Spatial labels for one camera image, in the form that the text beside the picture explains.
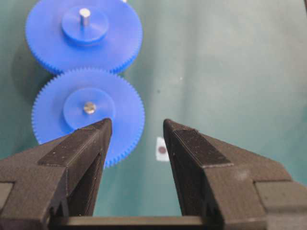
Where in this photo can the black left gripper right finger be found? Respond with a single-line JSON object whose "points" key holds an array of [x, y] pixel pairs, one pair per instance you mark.
{"points": [[235, 188]]}

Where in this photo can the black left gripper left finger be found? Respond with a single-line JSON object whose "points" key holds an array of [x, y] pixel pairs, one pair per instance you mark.
{"points": [[59, 178]]}

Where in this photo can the small blue gear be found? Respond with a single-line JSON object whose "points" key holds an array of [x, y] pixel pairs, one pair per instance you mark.
{"points": [[58, 109]]}

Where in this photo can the large blue gear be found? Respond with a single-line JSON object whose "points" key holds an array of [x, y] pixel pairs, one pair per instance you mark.
{"points": [[111, 41]]}

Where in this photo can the steel shaft under large gear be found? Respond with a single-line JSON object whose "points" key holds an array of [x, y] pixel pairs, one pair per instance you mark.
{"points": [[84, 17]]}

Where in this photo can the white sticker with dark dot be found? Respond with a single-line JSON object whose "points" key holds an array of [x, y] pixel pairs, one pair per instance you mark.
{"points": [[161, 150]]}

